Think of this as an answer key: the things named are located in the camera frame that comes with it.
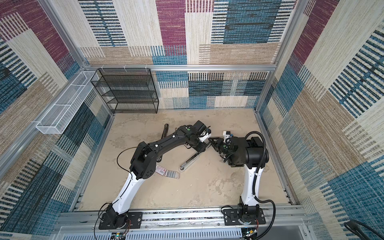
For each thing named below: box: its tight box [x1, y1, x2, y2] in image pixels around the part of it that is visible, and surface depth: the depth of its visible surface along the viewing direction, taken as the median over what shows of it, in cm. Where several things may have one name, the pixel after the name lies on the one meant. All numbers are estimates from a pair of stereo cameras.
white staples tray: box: [165, 170, 179, 179], surface depth 89 cm
